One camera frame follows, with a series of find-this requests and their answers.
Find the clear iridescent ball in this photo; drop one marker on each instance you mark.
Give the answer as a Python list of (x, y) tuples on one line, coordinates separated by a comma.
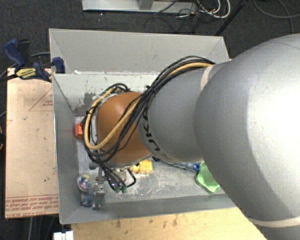
[(84, 182)]

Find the green cloth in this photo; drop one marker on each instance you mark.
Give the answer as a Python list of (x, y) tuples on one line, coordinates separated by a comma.
[(206, 181)]

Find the clear plastic bottle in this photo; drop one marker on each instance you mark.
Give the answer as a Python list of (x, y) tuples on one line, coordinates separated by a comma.
[(190, 166)]

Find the yellow toy block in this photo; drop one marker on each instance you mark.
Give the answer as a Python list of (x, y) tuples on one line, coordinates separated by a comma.
[(145, 167)]

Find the brown cardboard board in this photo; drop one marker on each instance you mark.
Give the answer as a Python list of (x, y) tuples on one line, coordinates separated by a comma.
[(30, 144)]

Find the red-orange block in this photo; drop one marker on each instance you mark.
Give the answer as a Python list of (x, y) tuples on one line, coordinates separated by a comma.
[(78, 131)]

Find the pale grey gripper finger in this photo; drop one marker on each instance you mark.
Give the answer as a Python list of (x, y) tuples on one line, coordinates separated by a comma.
[(99, 197), (87, 198)]

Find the grey metal bin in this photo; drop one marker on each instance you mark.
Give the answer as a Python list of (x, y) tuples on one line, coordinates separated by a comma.
[(130, 51)]

